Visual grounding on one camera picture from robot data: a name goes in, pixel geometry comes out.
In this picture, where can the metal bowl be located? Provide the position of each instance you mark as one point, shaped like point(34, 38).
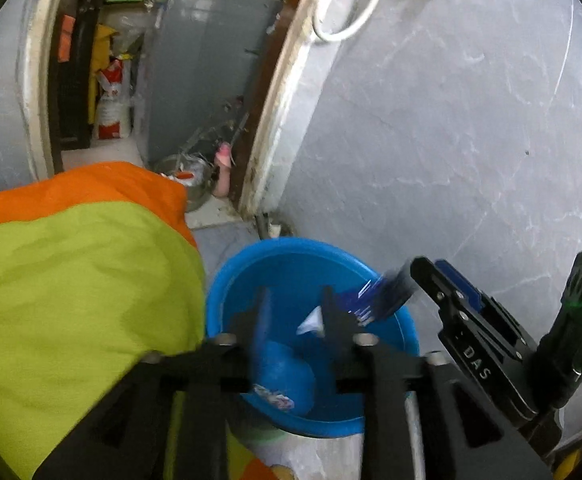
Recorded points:
point(196, 195)

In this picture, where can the red and white sack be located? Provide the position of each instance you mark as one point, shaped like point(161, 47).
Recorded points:
point(113, 115)

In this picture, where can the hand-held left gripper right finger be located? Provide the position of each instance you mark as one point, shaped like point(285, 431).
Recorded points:
point(333, 325)

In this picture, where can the blue snack packet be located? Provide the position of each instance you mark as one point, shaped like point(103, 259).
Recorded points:
point(286, 370)

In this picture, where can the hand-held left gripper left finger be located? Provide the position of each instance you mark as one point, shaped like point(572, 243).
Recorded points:
point(260, 325)

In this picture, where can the blue plastic basin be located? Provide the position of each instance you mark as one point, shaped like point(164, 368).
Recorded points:
point(291, 270)

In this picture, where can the white paper scrap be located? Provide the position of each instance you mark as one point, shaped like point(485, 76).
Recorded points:
point(311, 322)

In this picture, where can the blue striped wrapper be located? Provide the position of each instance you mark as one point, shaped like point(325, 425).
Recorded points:
point(376, 295)

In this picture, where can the orange and green blanket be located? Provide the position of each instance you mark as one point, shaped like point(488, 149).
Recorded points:
point(71, 285)

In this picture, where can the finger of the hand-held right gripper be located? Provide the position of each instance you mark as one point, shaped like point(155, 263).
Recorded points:
point(463, 285)
point(441, 297)

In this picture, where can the grey metal cabinet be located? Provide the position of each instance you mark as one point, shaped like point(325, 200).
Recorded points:
point(206, 70)

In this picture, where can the white door frame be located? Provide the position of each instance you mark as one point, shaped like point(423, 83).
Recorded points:
point(276, 110)

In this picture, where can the dark wooden rack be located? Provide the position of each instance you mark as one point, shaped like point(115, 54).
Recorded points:
point(71, 100)

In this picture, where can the orange card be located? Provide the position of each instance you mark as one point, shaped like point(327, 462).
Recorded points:
point(67, 37)

